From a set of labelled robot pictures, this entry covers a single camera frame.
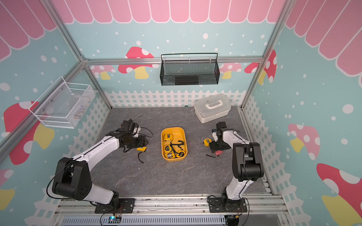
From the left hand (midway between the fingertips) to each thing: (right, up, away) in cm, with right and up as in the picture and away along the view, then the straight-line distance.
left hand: (143, 145), depth 89 cm
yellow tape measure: (+42, +1, +9) cm, 43 cm away
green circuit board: (-11, -36, -16) cm, 41 cm away
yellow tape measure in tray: (+17, -6, +1) cm, 18 cm away
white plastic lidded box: (+48, +26, +16) cm, 57 cm away
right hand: (+49, -3, +6) cm, 50 cm away
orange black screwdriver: (-17, +16, +22) cm, 32 cm away
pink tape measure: (+47, -6, +3) cm, 48 cm away
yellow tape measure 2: (-3, -4, +5) cm, 7 cm away
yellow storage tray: (+21, +6, +13) cm, 26 cm away
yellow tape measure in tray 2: (+24, -6, +1) cm, 25 cm away
